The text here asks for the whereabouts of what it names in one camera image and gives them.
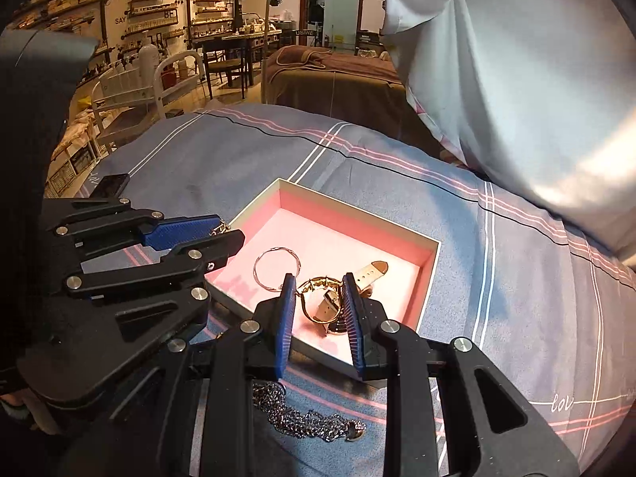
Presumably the blue plaid bedsheet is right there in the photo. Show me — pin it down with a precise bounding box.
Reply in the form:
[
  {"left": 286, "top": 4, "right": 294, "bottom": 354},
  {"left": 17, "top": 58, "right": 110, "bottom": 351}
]
[{"left": 47, "top": 104, "right": 636, "bottom": 477}]

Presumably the wooden framed mirror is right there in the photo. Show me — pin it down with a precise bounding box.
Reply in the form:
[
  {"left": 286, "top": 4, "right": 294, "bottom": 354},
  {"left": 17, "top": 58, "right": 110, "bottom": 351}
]
[{"left": 301, "top": 0, "right": 367, "bottom": 45}]

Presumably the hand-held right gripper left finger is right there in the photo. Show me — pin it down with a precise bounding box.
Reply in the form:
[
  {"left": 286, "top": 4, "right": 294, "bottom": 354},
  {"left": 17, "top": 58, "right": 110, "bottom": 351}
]
[{"left": 107, "top": 273, "right": 298, "bottom": 477}]

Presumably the black smartphone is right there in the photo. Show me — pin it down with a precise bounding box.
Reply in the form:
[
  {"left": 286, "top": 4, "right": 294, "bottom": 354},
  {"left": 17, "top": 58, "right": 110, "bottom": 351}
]
[{"left": 92, "top": 174, "right": 131, "bottom": 200}]

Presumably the pink lined cardboard box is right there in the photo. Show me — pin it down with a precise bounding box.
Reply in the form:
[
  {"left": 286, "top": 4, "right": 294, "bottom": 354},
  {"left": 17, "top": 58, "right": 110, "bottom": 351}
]
[{"left": 205, "top": 177, "right": 442, "bottom": 378}]

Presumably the round dark stool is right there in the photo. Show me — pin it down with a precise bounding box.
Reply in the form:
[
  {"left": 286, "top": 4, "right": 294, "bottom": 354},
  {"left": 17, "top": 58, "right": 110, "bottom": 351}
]
[{"left": 206, "top": 57, "right": 249, "bottom": 100}]

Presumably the twisted silver bangle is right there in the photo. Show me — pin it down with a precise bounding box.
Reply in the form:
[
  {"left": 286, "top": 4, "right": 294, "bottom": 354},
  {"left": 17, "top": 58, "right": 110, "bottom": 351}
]
[{"left": 253, "top": 247, "right": 302, "bottom": 293}]

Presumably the low storage shelf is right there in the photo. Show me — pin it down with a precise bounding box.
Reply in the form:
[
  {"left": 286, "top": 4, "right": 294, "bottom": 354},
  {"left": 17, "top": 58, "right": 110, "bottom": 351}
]
[{"left": 45, "top": 109, "right": 103, "bottom": 197}]

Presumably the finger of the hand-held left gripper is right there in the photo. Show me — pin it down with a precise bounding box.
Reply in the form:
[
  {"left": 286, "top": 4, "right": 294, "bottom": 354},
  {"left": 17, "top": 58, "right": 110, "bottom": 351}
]
[
  {"left": 45, "top": 198, "right": 223, "bottom": 259},
  {"left": 17, "top": 229, "right": 246, "bottom": 399}
]

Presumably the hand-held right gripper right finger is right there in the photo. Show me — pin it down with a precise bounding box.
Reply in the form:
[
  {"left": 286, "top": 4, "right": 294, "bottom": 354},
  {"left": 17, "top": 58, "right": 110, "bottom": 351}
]
[{"left": 342, "top": 272, "right": 580, "bottom": 477}]

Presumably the white tall bottle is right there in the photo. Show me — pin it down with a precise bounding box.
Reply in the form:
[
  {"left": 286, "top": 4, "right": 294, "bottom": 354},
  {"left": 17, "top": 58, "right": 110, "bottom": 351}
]
[{"left": 138, "top": 44, "right": 159, "bottom": 78}]

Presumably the white pillow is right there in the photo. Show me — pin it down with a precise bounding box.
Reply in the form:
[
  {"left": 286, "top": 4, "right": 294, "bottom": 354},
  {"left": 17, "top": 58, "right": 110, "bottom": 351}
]
[{"left": 382, "top": 0, "right": 636, "bottom": 259}]

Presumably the dark wooden table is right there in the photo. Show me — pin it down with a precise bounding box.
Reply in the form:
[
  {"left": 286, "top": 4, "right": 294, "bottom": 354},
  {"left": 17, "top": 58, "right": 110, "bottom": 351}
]
[{"left": 199, "top": 32, "right": 264, "bottom": 100}]

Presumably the pile of gold chains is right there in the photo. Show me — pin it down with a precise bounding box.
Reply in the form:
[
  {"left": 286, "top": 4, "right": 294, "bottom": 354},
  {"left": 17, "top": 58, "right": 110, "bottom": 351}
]
[{"left": 252, "top": 380, "right": 367, "bottom": 444}]

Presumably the wall shelving with small goods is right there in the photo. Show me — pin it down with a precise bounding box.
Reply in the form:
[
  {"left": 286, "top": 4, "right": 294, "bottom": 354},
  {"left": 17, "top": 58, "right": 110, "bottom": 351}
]
[{"left": 10, "top": 0, "right": 244, "bottom": 75}]

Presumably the brown covered bed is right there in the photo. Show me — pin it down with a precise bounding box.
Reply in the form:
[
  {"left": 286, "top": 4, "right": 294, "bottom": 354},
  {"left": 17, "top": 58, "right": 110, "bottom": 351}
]
[{"left": 261, "top": 45, "right": 438, "bottom": 150}]

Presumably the beige strap wristwatch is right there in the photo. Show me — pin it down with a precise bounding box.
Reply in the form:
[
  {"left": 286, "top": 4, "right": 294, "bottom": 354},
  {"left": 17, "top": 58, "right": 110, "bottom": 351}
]
[{"left": 318, "top": 260, "right": 389, "bottom": 336}]

